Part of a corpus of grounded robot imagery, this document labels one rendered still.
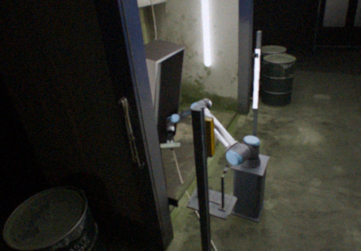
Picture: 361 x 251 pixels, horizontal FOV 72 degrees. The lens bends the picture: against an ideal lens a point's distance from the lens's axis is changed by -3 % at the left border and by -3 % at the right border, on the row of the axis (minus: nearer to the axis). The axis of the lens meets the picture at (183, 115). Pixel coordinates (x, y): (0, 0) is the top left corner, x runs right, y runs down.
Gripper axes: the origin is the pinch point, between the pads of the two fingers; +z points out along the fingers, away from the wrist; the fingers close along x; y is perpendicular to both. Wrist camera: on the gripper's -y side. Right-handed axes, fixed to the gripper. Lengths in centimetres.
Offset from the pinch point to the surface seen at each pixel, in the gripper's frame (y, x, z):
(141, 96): -141, -1, 2
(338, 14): 309, -442, -443
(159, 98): -1, 13, -63
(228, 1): 10, -90, -224
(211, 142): -145, -45, 37
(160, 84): -17, 9, -75
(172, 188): 26, 1, 45
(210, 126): -154, -46, 30
